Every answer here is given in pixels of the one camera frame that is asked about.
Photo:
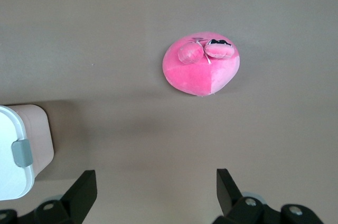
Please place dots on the pink plastic storage box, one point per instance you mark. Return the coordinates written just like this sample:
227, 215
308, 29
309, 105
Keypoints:
39, 139

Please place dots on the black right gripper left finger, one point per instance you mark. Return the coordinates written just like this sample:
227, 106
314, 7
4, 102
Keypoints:
79, 197

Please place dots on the brown table mat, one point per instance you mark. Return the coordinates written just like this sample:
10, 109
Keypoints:
105, 23

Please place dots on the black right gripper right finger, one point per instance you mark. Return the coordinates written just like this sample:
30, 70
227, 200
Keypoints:
229, 197

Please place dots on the pink round plush toy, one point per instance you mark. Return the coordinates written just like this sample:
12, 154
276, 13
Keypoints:
195, 76

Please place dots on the white box lid grey latches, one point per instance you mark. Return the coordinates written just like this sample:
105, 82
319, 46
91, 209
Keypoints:
10, 171

